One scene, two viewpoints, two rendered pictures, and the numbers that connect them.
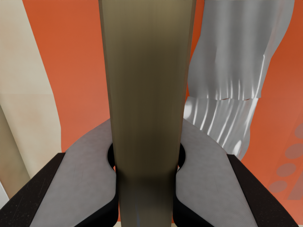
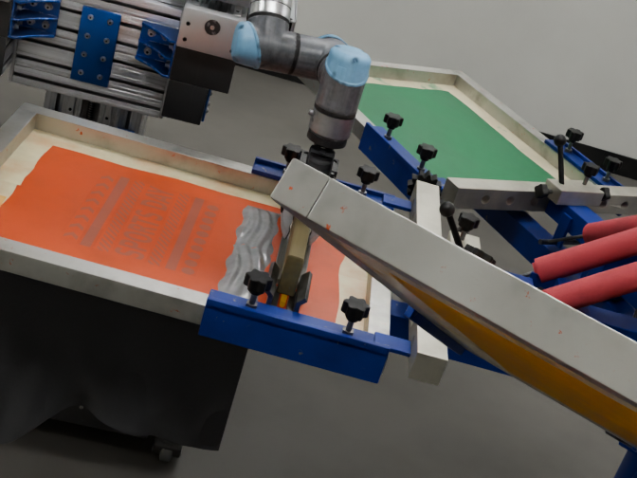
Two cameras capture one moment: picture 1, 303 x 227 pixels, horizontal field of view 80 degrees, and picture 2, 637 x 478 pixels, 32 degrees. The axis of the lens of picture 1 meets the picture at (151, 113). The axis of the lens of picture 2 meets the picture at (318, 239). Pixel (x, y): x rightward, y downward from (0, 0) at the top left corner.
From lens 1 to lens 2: 191 cm
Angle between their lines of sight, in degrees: 36
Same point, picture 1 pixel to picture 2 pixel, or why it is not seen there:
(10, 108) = (362, 276)
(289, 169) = (208, 213)
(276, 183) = (214, 210)
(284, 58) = (225, 252)
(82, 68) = (320, 276)
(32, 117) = (353, 271)
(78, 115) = (329, 266)
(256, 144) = (231, 229)
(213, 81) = (260, 253)
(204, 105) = (263, 249)
